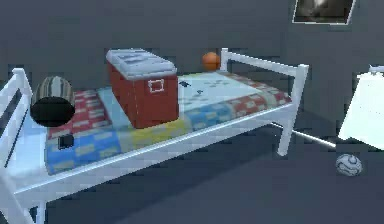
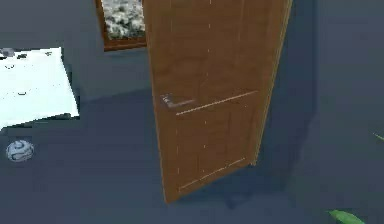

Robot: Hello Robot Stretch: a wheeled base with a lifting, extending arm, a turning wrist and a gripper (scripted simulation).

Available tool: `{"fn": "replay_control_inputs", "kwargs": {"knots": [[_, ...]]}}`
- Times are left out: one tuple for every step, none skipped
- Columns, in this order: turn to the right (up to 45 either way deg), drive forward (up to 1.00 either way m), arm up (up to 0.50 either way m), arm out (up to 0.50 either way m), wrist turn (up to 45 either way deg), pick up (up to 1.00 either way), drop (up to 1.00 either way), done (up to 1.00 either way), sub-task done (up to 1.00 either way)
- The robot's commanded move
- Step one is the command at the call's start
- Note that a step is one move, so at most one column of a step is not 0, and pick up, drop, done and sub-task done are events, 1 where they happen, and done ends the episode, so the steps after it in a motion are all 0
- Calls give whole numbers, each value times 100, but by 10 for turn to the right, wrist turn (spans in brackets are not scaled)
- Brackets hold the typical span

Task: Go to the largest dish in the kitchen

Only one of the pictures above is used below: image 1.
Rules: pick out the white grey patterned ball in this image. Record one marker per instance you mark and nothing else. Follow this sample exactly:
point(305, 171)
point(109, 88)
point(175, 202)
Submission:
point(348, 164)

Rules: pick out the framed dark wall picture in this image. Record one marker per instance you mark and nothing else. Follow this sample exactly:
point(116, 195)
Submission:
point(322, 10)

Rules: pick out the red cooler box white lid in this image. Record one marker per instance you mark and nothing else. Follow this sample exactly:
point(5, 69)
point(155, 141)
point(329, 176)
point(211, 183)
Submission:
point(146, 96)

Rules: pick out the patchwork quilt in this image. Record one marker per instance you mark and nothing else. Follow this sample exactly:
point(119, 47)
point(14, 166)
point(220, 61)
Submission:
point(220, 96)

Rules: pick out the white frame bed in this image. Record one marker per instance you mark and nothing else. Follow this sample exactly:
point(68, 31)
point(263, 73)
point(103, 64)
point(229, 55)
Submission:
point(230, 120)

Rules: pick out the small black box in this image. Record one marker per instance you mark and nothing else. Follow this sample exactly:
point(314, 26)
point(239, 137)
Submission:
point(65, 141)

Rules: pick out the orange basketball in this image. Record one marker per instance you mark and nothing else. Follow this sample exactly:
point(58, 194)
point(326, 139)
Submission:
point(210, 61)

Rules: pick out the white furniture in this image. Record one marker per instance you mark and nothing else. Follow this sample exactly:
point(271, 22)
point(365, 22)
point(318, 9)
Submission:
point(366, 110)

